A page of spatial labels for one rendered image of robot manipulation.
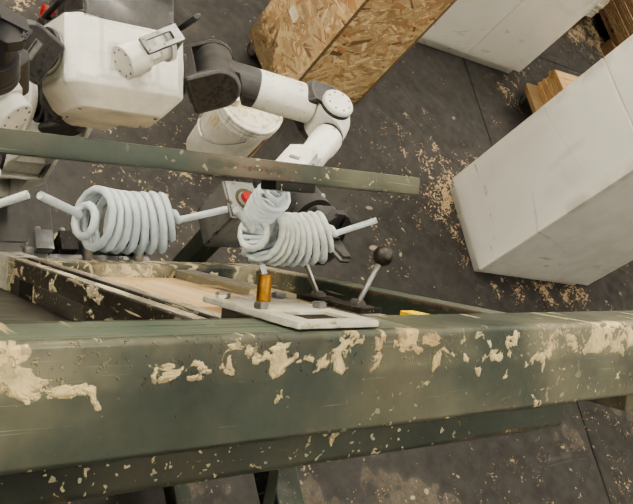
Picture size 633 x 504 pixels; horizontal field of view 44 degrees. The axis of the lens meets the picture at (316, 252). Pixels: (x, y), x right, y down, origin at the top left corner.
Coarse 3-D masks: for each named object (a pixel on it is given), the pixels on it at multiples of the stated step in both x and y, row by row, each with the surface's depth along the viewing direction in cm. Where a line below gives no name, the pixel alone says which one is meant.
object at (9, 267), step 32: (256, 192) 84; (288, 192) 85; (256, 224) 86; (0, 256) 165; (32, 256) 164; (32, 288) 147; (64, 288) 132; (96, 288) 121; (128, 288) 121; (96, 320) 120; (288, 320) 75; (320, 320) 76; (352, 320) 78
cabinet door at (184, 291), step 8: (120, 280) 182; (128, 280) 183; (136, 280) 185; (144, 280) 186; (152, 280) 187; (160, 280) 188; (168, 280) 189; (176, 280) 191; (144, 288) 172; (152, 288) 173; (160, 288) 174; (168, 288) 175; (176, 288) 176; (184, 288) 178; (192, 288) 176; (200, 288) 177; (208, 288) 179; (168, 296) 161; (176, 296) 162; (184, 296) 163; (192, 296) 164; (200, 296) 165; (192, 304) 149; (200, 304) 150; (208, 304) 151
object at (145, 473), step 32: (480, 416) 120; (512, 416) 124; (544, 416) 129; (224, 448) 94; (256, 448) 96; (288, 448) 99; (320, 448) 102; (352, 448) 105; (384, 448) 109; (0, 480) 79; (32, 480) 80; (64, 480) 82; (96, 480) 85; (128, 480) 87; (160, 480) 89; (192, 480) 92
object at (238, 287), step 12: (180, 276) 194; (192, 276) 189; (204, 276) 184; (216, 276) 187; (216, 288) 179; (228, 288) 175; (240, 288) 171; (252, 288) 167; (300, 300) 152; (348, 312) 140
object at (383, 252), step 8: (376, 248) 145; (384, 248) 144; (376, 256) 144; (384, 256) 143; (392, 256) 144; (376, 264) 144; (384, 264) 144; (376, 272) 144; (368, 280) 143; (368, 288) 143; (360, 296) 142; (352, 304) 142; (360, 304) 141
